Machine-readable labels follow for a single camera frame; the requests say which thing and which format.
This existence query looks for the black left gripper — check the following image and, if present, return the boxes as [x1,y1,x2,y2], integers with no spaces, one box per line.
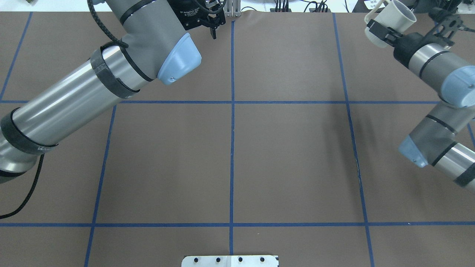
[168,0,226,40]

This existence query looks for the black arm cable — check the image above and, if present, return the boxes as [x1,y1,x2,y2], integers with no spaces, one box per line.
[0,0,227,219]

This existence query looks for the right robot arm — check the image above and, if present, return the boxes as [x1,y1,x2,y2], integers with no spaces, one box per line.
[364,0,475,192]

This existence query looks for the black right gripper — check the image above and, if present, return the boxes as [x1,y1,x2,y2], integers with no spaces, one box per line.
[367,7,475,67]

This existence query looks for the aluminium frame post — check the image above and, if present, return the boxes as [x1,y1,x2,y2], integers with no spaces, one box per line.
[224,0,242,17]

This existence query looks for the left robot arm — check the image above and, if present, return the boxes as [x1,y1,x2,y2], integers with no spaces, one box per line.
[0,0,226,183]

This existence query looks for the white HOME mug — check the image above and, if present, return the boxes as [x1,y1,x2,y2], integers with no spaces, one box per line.
[364,0,417,34]

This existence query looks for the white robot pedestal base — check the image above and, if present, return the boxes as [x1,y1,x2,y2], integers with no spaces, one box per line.
[181,255,280,267]

